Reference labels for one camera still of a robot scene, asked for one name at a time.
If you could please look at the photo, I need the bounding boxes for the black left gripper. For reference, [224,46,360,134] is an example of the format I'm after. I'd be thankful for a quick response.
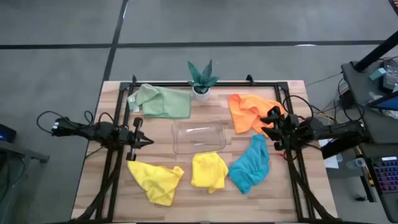
[118,117,155,161]

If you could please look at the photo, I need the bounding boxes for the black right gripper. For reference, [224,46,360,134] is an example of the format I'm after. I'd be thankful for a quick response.
[260,106,301,151]

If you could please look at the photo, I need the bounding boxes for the orange microfiber towel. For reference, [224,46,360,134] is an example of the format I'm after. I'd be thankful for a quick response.
[228,93,286,138]

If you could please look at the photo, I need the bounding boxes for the blue microfiber towel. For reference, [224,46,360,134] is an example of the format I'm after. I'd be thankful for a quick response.
[228,133,271,195]

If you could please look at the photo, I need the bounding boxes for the yellow microfiber towel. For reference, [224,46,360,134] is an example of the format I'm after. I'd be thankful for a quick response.
[190,151,229,194]
[126,160,185,207]

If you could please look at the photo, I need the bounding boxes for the green microfiber towel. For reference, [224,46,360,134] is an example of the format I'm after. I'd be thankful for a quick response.
[126,83,193,119]

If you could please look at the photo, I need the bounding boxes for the clear plastic bin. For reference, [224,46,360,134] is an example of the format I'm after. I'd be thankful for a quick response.
[170,117,227,156]

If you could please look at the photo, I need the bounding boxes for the black stand beam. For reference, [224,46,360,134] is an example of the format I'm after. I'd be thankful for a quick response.
[320,136,371,160]

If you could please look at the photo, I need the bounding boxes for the white paper sheet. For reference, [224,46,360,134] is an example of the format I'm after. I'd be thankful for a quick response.
[317,138,340,170]

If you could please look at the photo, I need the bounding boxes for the black power adapter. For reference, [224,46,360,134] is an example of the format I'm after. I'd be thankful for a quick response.
[338,91,354,110]

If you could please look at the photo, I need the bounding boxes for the artificial succulent in white pot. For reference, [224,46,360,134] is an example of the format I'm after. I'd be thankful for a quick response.
[186,59,221,102]

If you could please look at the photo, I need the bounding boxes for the clear plastic bottle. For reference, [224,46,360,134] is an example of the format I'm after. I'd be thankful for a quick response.
[345,157,368,170]

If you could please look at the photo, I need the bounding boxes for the grey side desk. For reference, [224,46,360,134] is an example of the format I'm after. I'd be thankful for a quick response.
[341,58,398,146]

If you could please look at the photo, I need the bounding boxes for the tablet with blue screen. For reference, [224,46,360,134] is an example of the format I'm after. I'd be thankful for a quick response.
[364,90,398,112]

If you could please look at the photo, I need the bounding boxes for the small teal box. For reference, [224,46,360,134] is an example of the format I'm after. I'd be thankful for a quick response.
[369,67,387,82]

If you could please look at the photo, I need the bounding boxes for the grey metal stand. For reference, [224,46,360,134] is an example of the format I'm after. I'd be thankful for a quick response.
[0,139,50,224]

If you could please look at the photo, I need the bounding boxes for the black device box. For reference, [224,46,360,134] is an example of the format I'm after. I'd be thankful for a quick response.
[381,58,398,93]

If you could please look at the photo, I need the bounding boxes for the black stand pole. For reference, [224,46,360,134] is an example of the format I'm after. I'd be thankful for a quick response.
[353,30,398,73]

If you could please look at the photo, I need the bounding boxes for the black box with blue light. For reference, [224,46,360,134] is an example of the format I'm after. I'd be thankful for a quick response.
[0,123,17,144]

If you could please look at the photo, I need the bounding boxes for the black right camera cable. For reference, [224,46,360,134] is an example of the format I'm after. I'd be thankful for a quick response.
[281,94,315,125]

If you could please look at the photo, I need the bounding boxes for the black aluminium rig frame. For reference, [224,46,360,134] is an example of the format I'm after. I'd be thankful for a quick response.
[70,74,340,223]

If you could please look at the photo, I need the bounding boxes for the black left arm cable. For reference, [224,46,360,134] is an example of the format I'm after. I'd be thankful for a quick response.
[36,110,68,135]

